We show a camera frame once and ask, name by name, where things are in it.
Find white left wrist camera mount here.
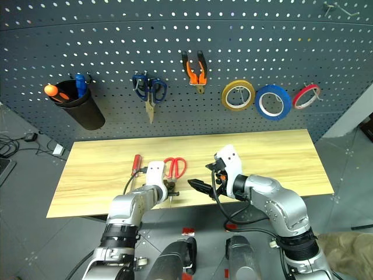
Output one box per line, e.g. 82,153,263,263
145,160,169,202

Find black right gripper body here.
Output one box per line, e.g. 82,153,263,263
211,159,230,202

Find orange and black pliers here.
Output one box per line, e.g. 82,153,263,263
181,50,208,95

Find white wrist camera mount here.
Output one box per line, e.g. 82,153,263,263
145,160,169,202
214,144,244,199

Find blue tape roll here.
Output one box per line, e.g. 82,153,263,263
255,85,292,121

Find beige cloth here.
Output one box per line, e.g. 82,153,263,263
316,232,373,280

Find orange handled screwdriver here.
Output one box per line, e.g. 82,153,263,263
44,83,71,103

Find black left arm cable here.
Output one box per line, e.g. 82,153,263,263
122,166,148,195

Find black floor cables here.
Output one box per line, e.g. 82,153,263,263
0,132,68,162

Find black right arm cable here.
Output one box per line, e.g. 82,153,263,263
211,170,292,280

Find black plastic tool cup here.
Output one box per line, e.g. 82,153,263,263
48,79,106,131

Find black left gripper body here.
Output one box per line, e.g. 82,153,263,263
164,186,181,202

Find dark grey perforated pegboard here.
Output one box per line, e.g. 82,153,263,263
0,0,373,146

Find red handled screwdriver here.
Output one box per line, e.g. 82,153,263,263
129,154,143,192

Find flat black device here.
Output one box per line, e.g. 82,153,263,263
0,157,17,186

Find blue handled screwdriver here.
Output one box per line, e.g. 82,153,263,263
75,74,88,99

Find dark rounded robot part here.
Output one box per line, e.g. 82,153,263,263
151,237,198,280
226,234,261,280

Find red tape roll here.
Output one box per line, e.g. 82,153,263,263
292,84,321,110

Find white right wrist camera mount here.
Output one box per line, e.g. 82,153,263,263
214,144,244,199

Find red handled scissors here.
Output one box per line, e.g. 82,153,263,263
163,157,188,189

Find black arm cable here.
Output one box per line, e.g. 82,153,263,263
211,170,292,280
122,166,148,195

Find yellow tape roll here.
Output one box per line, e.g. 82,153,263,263
221,79,256,112

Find blue handled scissors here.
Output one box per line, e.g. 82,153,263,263
132,74,168,125

